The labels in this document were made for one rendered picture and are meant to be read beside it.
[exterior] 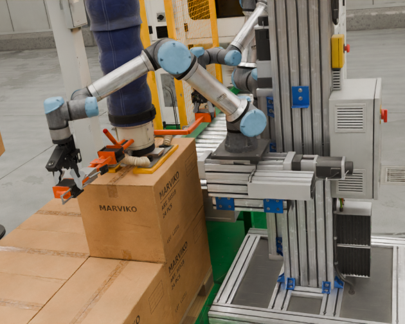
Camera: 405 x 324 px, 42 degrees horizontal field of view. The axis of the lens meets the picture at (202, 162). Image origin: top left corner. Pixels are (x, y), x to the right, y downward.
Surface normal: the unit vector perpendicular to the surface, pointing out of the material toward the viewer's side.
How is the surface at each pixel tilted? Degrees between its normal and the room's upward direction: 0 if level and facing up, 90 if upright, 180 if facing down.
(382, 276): 0
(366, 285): 0
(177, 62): 84
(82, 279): 0
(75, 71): 89
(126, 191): 90
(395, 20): 90
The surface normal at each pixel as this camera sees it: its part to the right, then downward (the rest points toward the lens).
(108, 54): -0.50, 0.16
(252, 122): 0.36, 0.40
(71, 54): -0.30, 0.41
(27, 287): -0.11, -0.92
